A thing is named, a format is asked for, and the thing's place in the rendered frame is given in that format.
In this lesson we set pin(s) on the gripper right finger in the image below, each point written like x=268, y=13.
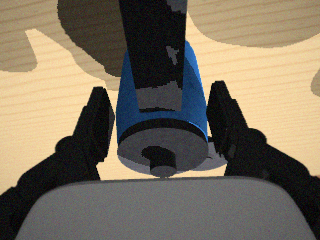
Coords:
x=248, y=154

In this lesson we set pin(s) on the blue kettle with black handle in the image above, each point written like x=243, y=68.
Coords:
x=162, y=128

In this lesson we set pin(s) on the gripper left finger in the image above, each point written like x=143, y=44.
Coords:
x=74, y=160

